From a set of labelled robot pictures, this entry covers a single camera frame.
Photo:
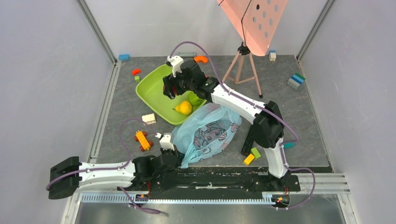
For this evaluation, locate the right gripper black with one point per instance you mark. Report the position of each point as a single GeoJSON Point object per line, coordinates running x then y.
{"type": "Point", "coordinates": [172, 85]}

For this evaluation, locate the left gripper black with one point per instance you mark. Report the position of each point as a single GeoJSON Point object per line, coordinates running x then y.
{"type": "Point", "coordinates": [180, 156]}

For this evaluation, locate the red fake fruit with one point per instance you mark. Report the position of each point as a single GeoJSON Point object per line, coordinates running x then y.
{"type": "Point", "coordinates": [174, 90]}

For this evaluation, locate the lime green plastic tray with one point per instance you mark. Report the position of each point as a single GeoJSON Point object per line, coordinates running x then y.
{"type": "Point", "coordinates": [150, 91]}

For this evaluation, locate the yellow fake fruit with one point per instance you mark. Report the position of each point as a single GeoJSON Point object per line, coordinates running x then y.
{"type": "Point", "coordinates": [184, 108]}

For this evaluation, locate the light blue printed plastic bag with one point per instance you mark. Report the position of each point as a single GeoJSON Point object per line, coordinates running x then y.
{"type": "Point", "coordinates": [206, 133]}

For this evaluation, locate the green fake apple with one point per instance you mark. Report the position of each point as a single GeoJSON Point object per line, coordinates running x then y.
{"type": "Point", "coordinates": [194, 100]}

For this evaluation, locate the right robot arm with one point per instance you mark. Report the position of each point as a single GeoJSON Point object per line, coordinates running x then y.
{"type": "Point", "coordinates": [265, 119]}

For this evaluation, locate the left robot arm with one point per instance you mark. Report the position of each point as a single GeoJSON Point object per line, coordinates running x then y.
{"type": "Point", "coordinates": [71, 175]}

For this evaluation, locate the red semicircle toy block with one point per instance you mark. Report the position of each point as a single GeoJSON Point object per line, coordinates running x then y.
{"type": "Point", "coordinates": [135, 72]}

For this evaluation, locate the yellow red toy car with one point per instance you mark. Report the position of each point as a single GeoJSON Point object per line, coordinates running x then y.
{"type": "Point", "coordinates": [141, 137]}

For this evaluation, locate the white toy brick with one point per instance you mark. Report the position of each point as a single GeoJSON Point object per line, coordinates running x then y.
{"type": "Point", "coordinates": [149, 118]}

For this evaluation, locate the orange arch toy block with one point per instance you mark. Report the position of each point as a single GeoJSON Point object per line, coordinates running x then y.
{"type": "Point", "coordinates": [201, 59]}

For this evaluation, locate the blue toy brick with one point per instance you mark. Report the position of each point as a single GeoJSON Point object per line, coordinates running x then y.
{"type": "Point", "coordinates": [124, 57]}

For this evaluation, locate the yellow toy block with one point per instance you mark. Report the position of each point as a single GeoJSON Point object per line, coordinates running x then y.
{"type": "Point", "coordinates": [249, 159]}

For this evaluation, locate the black toy microphone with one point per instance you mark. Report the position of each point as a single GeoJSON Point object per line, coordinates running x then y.
{"type": "Point", "coordinates": [247, 146]}

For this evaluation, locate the green toy block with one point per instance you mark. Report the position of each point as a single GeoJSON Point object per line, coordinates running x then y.
{"type": "Point", "coordinates": [256, 154]}

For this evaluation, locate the pink perforated board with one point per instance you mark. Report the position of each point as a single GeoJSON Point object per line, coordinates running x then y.
{"type": "Point", "coordinates": [255, 21]}

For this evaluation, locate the white blue small brick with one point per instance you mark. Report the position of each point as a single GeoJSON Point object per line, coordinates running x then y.
{"type": "Point", "coordinates": [272, 55]}

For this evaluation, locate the teal toy cube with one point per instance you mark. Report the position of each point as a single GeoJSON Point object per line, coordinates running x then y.
{"type": "Point", "coordinates": [288, 145]}

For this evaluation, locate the grey blue green brick stack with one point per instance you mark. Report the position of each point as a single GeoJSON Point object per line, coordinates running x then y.
{"type": "Point", "coordinates": [295, 81]}

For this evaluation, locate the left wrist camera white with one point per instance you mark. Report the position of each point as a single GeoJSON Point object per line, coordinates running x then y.
{"type": "Point", "coordinates": [165, 141]}

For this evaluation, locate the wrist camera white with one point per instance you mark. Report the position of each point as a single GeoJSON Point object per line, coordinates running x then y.
{"type": "Point", "coordinates": [175, 63]}
{"type": "Point", "coordinates": [165, 141]}

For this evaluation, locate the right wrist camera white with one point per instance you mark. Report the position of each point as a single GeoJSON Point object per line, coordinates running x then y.
{"type": "Point", "coordinates": [175, 63]}

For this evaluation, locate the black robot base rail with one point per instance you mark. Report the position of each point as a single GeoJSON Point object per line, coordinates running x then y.
{"type": "Point", "coordinates": [216, 183]}

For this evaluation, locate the grey metal handle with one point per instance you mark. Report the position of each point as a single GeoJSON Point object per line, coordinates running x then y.
{"type": "Point", "coordinates": [187, 54]}

